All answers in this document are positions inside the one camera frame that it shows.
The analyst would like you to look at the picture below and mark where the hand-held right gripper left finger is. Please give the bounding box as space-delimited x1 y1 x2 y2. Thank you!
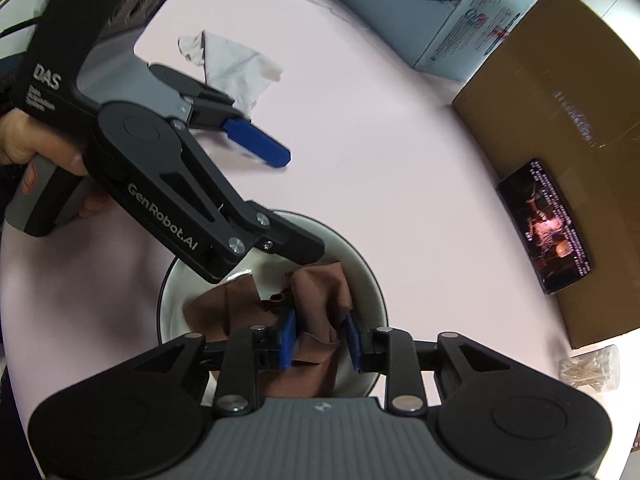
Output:
129 309 298 417

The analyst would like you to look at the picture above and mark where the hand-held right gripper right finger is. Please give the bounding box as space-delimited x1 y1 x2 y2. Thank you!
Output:
342 309 512 417

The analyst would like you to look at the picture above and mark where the person's left hand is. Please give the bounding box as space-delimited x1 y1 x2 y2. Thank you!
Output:
0 109 119 221

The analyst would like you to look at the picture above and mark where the light blue carton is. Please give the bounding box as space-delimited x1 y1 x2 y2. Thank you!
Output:
310 0 544 83

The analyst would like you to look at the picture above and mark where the brown cardboard box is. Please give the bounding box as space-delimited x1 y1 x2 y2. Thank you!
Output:
451 0 640 351

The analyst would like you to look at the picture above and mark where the brown cloth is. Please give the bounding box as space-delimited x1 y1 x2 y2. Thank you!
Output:
182 260 354 401

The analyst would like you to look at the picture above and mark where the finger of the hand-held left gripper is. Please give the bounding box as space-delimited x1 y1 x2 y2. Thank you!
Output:
101 139 327 284
180 86 292 169

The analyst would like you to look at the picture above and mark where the white bowl with dark outside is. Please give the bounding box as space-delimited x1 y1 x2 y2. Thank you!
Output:
156 208 390 401

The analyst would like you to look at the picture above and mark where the white crumpled tissue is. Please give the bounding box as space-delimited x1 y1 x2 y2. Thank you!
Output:
177 30 285 117

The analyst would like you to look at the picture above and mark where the clear jar of cotton swabs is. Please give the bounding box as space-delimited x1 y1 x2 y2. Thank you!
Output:
557 344 621 391

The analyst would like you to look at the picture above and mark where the black smartphone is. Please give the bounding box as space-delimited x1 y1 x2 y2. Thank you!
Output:
496 157 594 296

